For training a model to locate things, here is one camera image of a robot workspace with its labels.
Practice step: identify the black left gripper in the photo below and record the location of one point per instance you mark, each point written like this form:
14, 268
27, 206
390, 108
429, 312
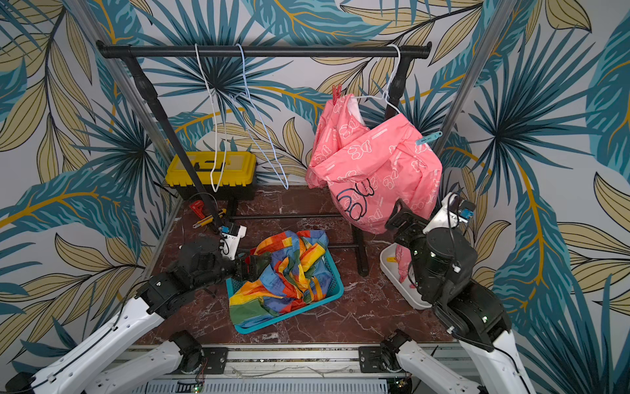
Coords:
253, 273

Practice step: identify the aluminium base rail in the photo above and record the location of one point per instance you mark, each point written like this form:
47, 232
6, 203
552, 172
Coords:
349, 368

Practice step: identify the yellow handled tool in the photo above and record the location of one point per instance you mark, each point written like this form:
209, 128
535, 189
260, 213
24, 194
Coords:
208, 220

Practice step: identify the light blue wire hanger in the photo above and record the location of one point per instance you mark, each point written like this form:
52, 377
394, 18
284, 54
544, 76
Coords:
279, 169

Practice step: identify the teal clothespin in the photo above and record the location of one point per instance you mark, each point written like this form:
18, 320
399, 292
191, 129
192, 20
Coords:
429, 138

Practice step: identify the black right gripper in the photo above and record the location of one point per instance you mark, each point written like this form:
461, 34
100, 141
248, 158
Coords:
408, 225

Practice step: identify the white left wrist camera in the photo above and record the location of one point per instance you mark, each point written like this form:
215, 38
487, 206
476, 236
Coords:
231, 235

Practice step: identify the teal plastic basket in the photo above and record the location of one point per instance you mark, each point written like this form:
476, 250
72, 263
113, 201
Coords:
330, 295

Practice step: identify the pink hooded jacket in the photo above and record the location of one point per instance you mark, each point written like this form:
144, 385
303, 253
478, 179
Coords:
368, 169

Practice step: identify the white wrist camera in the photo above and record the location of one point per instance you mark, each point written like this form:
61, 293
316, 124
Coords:
231, 235
454, 210

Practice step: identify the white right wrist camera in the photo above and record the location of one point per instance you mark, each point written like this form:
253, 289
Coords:
454, 210

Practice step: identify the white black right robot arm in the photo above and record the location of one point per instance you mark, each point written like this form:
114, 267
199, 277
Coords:
441, 268

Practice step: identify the white plastic tray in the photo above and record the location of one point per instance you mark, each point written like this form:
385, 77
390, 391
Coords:
405, 288

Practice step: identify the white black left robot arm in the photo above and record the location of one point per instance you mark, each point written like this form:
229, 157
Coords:
200, 264

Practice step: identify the yellow black toolbox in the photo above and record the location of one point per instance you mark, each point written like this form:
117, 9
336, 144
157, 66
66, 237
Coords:
227, 178

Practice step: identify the red clothespin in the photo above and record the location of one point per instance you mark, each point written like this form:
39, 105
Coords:
336, 92

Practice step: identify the red handled tool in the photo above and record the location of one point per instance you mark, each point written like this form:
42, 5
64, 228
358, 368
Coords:
198, 208

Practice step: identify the rainbow striped jacket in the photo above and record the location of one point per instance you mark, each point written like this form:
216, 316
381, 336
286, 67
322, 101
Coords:
294, 275

